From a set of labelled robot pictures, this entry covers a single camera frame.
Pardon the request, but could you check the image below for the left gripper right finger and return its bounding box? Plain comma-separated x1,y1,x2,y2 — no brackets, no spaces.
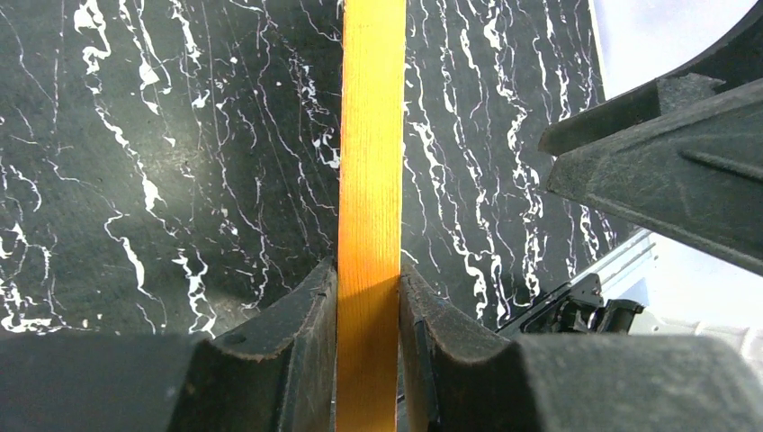
399,265,762,431

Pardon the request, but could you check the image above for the brown wooden photo frame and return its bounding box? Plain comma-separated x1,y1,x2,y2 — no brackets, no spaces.
336,0,406,431

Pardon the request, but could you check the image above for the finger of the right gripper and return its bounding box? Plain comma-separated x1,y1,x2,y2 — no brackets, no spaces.
538,1,762,157
546,80,762,274

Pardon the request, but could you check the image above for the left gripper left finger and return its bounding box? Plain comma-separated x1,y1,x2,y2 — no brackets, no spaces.
1,259,337,431

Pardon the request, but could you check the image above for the aluminium rail base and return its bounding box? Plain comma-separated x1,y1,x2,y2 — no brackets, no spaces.
574,229,762,365

